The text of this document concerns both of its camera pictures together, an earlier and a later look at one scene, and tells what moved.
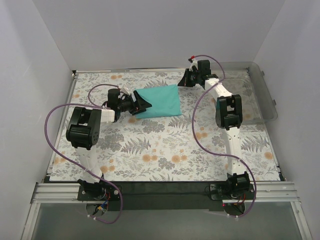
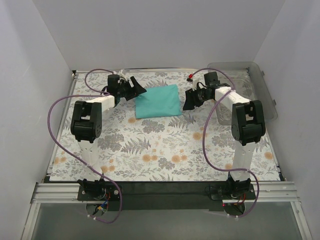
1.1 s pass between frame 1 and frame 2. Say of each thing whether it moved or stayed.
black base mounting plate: stayed
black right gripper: moved
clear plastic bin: stayed
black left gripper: moved
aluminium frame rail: stayed
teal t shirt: stayed
